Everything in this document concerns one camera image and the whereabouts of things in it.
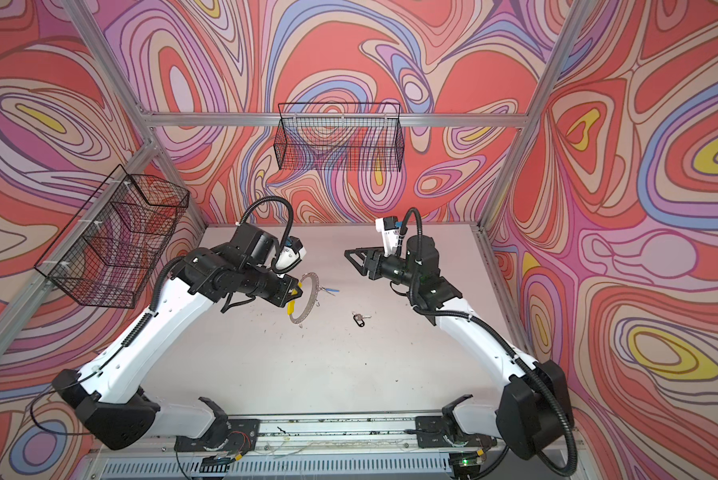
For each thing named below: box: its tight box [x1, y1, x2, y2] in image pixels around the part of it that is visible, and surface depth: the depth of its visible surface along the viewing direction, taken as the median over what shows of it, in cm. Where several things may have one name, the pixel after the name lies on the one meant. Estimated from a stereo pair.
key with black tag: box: [352, 311, 372, 328], surface depth 95 cm
